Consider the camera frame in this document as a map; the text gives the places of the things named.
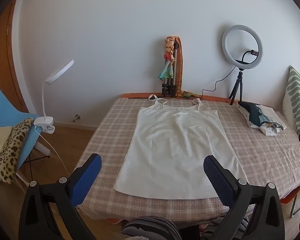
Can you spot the orange scarf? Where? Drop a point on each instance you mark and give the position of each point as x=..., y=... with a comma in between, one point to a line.
x=180, y=62

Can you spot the silver folded tripod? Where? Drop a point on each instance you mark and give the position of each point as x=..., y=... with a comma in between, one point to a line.
x=174, y=65

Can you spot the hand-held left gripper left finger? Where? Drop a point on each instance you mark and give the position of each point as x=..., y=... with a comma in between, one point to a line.
x=90, y=175

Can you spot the metal door stopper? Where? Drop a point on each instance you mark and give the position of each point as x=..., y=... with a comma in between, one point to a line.
x=77, y=118

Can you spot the dark green folded shirt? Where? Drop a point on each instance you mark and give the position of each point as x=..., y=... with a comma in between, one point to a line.
x=252, y=111

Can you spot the white folded cloth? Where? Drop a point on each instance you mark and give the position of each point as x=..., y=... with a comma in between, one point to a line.
x=270, y=112

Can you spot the black gooseneck phone clamp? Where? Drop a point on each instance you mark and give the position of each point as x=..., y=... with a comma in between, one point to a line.
x=253, y=53

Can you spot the leopard print blanket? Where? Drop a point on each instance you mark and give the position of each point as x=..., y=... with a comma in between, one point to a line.
x=10, y=150

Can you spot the colourful braided scarf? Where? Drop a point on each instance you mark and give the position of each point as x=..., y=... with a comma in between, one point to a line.
x=168, y=70

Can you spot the person's striped grey clothing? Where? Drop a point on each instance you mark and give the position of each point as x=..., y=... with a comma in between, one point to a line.
x=147, y=226

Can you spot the wooden door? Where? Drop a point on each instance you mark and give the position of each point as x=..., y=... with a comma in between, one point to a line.
x=2, y=62

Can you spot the white camisole top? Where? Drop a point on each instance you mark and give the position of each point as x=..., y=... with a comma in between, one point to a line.
x=175, y=142

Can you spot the beige plaid blanket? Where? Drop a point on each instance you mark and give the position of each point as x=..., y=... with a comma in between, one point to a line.
x=260, y=160

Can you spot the blue chair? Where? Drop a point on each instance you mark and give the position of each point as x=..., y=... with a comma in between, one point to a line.
x=5, y=105

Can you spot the white clamp desk lamp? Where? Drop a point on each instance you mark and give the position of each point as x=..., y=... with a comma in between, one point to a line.
x=43, y=92

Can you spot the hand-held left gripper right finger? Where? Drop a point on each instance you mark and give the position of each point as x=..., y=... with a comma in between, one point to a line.
x=217, y=177

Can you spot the green patterned pillow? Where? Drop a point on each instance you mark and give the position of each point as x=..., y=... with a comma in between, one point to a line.
x=297, y=97

